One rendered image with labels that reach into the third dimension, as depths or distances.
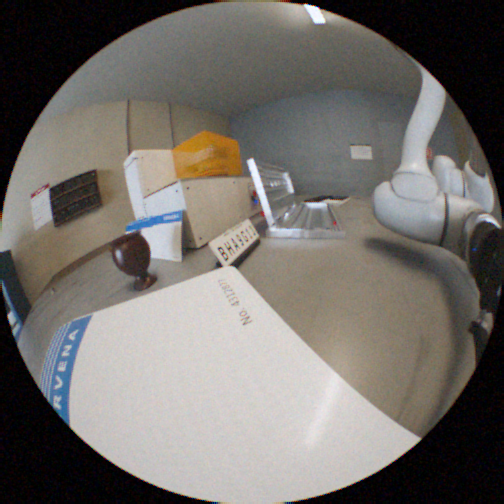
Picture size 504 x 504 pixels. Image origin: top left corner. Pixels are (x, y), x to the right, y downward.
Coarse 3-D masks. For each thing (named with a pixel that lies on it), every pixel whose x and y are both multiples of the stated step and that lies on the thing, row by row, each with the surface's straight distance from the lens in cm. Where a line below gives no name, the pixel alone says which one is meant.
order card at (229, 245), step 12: (240, 228) 33; (252, 228) 37; (216, 240) 27; (228, 240) 29; (240, 240) 31; (252, 240) 35; (216, 252) 26; (228, 252) 27; (240, 252) 30; (228, 264) 26
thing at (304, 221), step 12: (288, 216) 55; (300, 216) 54; (312, 216) 53; (324, 216) 53; (336, 216) 52; (276, 228) 41; (300, 228) 38; (312, 228) 38; (324, 228) 39; (336, 228) 39
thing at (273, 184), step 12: (252, 168) 39; (264, 168) 49; (276, 168) 60; (264, 180) 41; (276, 180) 57; (288, 180) 80; (264, 192) 38; (276, 192) 52; (288, 192) 72; (264, 204) 38; (276, 204) 45; (288, 204) 60; (276, 216) 44
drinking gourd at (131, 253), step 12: (120, 240) 30; (132, 240) 30; (144, 240) 32; (120, 252) 30; (132, 252) 30; (144, 252) 31; (120, 264) 31; (132, 264) 30; (144, 264) 31; (144, 276) 34; (156, 276) 35; (144, 288) 33
